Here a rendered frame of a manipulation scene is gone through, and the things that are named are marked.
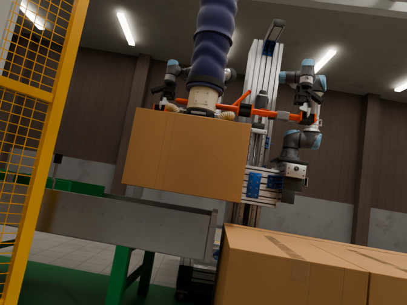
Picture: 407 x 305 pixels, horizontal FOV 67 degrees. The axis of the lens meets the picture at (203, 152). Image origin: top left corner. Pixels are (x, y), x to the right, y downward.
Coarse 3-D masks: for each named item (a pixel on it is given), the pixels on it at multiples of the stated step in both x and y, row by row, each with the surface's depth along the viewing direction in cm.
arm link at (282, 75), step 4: (280, 72) 194; (284, 72) 192; (288, 72) 191; (292, 72) 190; (280, 76) 192; (284, 76) 191; (288, 76) 190; (292, 76) 189; (280, 80) 194; (284, 80) 192; (288, 80) 191; (292, 80) 190; (288, 84) 202; (292, 84) 203; (296, 84) 210
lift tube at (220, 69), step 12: (204, 36) 175; (216, 36) 174; (204, 48) 174; (216, 48) 174; (228, 48) 181; (192, 60) 179; (204, 60) 172; (216, 60) 174; (192, 72) 175; (204, 72) 171; (216, 72) 172; (192, 84) 172; (204, 84) 169
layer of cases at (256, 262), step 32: (224, 224) 172; (224, 256) 110; (256, 256) 88; (288, 256) 90; (320, 256) 102; (352, 256) 118; (384, 256) 139; (224, 288) 87; (256, 288) 87; (288, 288) 86; (320, 288) 86; (352, 288) 86; (384, 288) 85
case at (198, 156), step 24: (144, 120) 157; (168, 120) 157; (192, 120) 156; (216, 120) 156; (144, 144) 155; (168, 144) 155; (192, 144) 154; (216, 144) 154; (240, 144) 154; (144, 168) 153; (168, 168) 153; (192, 168) 153; (216, 168) 152; (240, 168) 152; (192, 192) 151; (216, 192) 150; (240, 192) 150
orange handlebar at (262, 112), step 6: (180, 102) 181; (186, 102) 177; (216, 108) 180; (222, 108) 179; (228, 108) 175; (234, 108) 175; (258, 114) 178; (264, 114) 174; (270, 114) 174; (276, 114) 173; (294, 114) 172
